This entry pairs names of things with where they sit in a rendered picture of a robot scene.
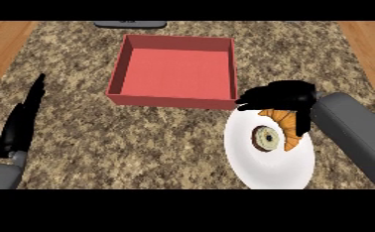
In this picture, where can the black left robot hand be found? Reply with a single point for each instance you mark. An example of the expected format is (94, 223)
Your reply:
(20, 123)

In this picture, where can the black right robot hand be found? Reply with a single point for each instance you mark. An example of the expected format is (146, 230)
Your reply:
(285, 95)

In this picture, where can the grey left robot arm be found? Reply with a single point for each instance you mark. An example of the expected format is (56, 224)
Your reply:
(10, 170)

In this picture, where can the brown cupcake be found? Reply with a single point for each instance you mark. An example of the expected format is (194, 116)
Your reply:
(267, 138)

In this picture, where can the white plate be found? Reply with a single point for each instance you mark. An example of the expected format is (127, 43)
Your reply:
(268, 166)

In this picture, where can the red cardboard box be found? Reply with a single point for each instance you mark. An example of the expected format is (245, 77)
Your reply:
(175, 72)

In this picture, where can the orange croissant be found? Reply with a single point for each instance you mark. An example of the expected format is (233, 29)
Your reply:
(286, 123)

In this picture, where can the dark grey appliance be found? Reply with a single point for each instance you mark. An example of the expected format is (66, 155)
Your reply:
(128, 23)

